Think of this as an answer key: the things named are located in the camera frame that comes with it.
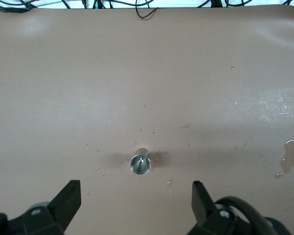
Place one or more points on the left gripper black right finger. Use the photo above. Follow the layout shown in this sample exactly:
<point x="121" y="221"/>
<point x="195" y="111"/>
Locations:
<point x="202" y="205"/>

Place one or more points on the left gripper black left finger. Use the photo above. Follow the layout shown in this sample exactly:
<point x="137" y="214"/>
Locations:
<point x="66" y="203"/>

